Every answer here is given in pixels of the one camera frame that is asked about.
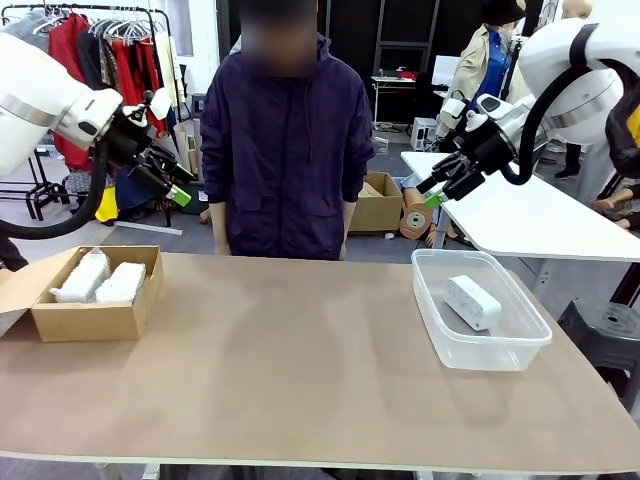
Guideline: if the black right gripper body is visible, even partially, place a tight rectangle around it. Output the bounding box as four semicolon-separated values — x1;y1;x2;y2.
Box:
462;124;516;176

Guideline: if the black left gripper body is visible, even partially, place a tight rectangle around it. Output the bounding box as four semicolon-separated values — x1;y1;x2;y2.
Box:
107;114;157;169

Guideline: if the bubble-wrapped white clock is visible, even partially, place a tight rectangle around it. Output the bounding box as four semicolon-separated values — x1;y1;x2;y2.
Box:
49;248;112;305
94;261;147;304

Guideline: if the unwrapped white digital clock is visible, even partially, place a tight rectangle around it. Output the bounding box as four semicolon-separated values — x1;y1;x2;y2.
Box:
444;274;503;333

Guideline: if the person's right forearm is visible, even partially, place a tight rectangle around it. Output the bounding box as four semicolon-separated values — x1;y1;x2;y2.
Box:
211;201;232;257

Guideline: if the beige paper roll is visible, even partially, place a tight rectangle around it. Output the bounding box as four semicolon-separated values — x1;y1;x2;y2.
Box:
172;122;195;174

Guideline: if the navy hanging garment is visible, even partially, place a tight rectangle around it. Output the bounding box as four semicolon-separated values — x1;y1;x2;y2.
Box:
115;169;166;222

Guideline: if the white computer case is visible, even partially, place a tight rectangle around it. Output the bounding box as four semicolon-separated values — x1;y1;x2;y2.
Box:
410;116;440;152

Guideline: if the grey storage bin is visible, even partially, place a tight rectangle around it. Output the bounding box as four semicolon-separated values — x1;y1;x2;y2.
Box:
177;179;209;216

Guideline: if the brown cardboard reel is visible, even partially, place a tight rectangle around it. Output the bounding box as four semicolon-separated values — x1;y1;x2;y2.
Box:
398;187;435;239

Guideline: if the yellow cloth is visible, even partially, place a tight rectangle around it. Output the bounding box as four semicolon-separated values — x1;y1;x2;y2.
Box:
93;186;120;224

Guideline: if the brown cardboard carton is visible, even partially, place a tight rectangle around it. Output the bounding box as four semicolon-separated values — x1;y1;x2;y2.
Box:
349;171;405;236

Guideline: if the red hanging dress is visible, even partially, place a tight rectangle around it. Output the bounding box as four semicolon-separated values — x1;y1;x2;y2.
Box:
110;38;170;139

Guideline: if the cream hanging garment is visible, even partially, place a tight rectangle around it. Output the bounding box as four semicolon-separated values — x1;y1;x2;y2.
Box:
152;32;180;109

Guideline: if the mannequin with beige coat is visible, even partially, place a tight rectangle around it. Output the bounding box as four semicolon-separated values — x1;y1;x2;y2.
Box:
435;0;524;155

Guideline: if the black hanging garment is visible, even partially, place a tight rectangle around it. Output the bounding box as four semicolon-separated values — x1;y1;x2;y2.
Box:
75;29;121;94

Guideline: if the white monitor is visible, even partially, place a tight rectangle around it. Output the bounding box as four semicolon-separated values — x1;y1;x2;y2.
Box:
431;54;462;87

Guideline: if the white work table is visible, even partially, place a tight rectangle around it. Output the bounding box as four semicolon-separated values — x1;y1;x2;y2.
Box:
400;150;640;301

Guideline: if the black tripod stand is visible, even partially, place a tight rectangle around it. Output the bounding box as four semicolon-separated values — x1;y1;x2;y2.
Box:
499;35;527;101

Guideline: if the white desk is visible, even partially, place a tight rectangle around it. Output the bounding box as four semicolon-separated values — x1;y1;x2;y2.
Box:
370;74;419;126

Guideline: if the person in purple jacket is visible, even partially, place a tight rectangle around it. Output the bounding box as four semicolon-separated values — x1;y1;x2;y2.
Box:
199;0;377;262

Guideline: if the red hanging jacket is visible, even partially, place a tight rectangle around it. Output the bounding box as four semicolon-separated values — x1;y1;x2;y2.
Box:
47;13;96;172

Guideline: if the bare lying mannequin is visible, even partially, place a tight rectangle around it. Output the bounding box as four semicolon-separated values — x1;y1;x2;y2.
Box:
592;182;640;232

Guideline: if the black metal clothes rack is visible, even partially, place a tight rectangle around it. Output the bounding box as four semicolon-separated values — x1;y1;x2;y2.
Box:
0;3;174;229

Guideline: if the grey fleece hanging garment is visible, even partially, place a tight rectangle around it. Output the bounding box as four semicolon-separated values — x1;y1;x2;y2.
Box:
0;10;51;39

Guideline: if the open cardboard box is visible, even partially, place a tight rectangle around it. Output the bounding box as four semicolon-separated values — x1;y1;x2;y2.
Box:
0;245;165;344

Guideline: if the clear plastic container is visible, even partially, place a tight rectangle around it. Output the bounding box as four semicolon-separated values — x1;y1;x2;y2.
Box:
410;248;554;373

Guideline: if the black plastic stool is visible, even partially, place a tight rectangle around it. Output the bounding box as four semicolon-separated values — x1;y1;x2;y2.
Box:
557;298;640;401

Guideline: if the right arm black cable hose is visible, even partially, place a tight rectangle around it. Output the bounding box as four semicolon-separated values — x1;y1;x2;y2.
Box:
499;22;640;185

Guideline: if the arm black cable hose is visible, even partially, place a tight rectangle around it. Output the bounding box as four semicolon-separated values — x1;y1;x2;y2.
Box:
499;22;640;185
0;139;111;241

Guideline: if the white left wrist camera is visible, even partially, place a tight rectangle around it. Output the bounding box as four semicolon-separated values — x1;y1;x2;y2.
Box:
121;87;174;122

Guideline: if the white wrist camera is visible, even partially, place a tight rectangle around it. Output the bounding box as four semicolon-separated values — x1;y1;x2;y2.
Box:
441;96;470;124
121;87;174;122

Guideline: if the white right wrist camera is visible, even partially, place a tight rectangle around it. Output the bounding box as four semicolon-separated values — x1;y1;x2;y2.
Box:
441;96;470;124

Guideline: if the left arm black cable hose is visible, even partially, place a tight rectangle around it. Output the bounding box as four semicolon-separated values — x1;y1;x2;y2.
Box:
0;139;111;241

